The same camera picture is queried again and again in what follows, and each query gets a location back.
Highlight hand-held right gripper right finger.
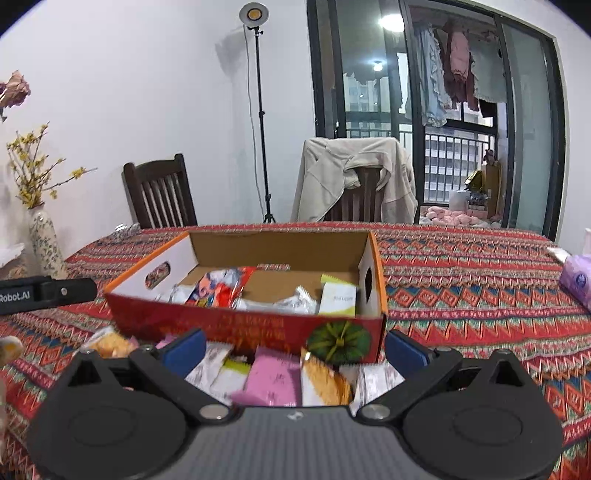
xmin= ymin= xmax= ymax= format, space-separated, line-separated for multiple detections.
xmin=361 ymin=329 xmax=543 ymax=424

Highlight red patterned tablecloth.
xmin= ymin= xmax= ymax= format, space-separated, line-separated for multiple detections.
xmin=0 ymin=223 xmax=591 ymax=480

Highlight yellow flower branches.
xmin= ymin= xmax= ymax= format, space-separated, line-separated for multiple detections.
xmin=6 ymin=122 xmax=99 ymax=209

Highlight balcony railing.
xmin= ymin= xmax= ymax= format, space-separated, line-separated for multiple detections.
xmin=345 ymin=117 xmax=499 ymax=206

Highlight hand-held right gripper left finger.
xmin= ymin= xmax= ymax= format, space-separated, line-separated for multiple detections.
xmin=48 ymin=329 xmax=232 ymax=424

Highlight beige jacket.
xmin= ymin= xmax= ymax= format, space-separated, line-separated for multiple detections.
xmin=290 ymin=137 xmax=419 ymax=224

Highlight orange cracker packet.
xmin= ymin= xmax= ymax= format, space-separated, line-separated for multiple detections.
xmin=85 ymin=328 xmax=134 ymax=359
xmin=300 ymin=347 xmax=354 ymax=407

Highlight black framed glass door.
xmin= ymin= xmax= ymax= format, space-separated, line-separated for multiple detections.
xmin=307 ymin=0 xmax=568 ymax=241

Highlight pile of white snack packets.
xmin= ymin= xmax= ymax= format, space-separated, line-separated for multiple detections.
xmin=157 ymin=282 xmax=408 ymax=416

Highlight red cardboard box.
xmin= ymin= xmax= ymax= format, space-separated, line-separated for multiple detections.
xmin=104 ymin=231 xmax=389 ymax=367

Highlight hanging blue garment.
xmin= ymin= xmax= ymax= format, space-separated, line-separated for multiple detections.
xmin=406 ymin=21 xmax=453 ymax=127

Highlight floor lamp on tripod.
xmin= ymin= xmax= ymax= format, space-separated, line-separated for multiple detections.
xmin=239 ymin=2 xmax=278 ymax=224

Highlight floral ceramic vase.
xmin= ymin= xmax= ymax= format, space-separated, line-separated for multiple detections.
xmin=28 ymin=205 xmax=70 ymax=280

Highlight dried pink flowers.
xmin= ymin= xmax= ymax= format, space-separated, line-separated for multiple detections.
xmin=0 ymin=70 xmax=32 ymax=123

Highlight brown cardboard box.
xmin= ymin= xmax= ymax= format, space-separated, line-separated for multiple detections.
xmin=480 ymin=159 xmax=504 ymax=217

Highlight pink snack packet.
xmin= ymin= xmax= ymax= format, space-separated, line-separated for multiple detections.
xmin=231 ymin=346 xmax=303 ymax=408

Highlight red snack bag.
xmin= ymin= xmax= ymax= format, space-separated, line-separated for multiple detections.
xmin=187 ymin=268 xmax=257 ymax=308

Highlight hanging pink garment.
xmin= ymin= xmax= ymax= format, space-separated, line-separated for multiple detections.
xmin=441 ymin=21 xmax=481 ymax=112

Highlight green snack packet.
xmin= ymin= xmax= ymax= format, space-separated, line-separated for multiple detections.
xmin=318 ymin=274 xmax=358 ymax=318
xmin=216 ymin=360 xmax=252 ymax=398

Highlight pink fluffy cloth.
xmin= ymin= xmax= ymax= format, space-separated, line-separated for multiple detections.
xmin=420 ymin=206 xmax=502 ymax=227

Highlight purple tissue pack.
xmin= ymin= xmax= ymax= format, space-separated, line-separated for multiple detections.
xmin=547 ymin=228 xmax=591 ymax=311

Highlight hanging white garment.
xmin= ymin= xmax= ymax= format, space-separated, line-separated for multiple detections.
xmin=471 ymin=32 xmax=508 ymax=102

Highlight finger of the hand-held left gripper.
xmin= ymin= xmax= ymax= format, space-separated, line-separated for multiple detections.
xmin=39 ymin=277 xmax=99 ymax=305

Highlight dark wooden chair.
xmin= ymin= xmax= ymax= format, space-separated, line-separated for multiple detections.
xmin=122 ymin=154 xmax=198 ymax=229

